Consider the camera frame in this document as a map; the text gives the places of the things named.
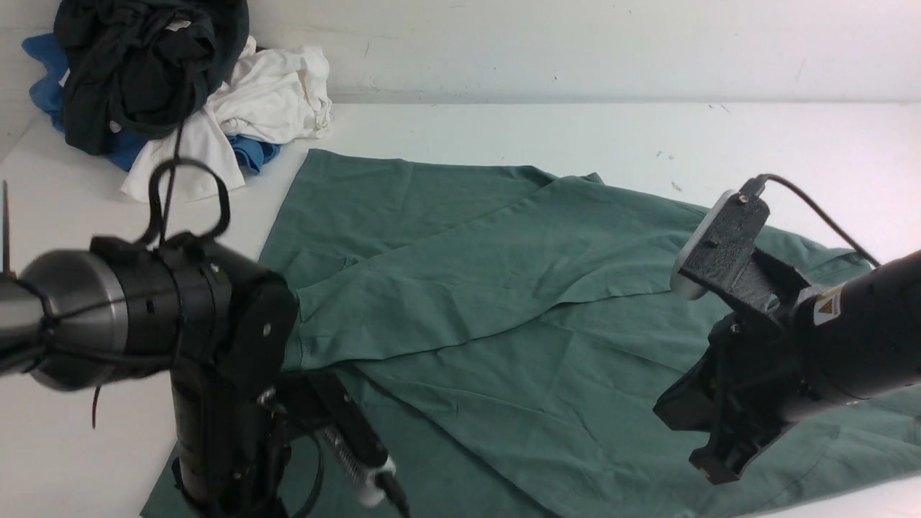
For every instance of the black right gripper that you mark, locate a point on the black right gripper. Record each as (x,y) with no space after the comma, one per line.
(747,390)

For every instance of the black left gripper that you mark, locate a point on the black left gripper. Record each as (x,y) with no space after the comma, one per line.
(234,437)

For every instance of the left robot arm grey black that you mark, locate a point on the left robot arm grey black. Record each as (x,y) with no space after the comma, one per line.
(216,321)

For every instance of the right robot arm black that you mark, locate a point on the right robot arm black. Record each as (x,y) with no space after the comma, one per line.
(862,336)

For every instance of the dark green crumpled garment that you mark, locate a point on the dark green crumpled garment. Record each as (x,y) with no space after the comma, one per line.
(143,65)

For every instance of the blue crumpled garment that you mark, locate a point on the blue crumpled garment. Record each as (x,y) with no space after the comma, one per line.
(46,94)

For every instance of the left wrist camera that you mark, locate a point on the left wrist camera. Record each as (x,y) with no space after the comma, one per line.
(359,450)

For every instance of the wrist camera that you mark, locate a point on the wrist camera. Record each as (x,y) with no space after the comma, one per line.
(722,256)
(359,450)

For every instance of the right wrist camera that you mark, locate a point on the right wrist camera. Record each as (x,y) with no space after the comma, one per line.
(722,256)

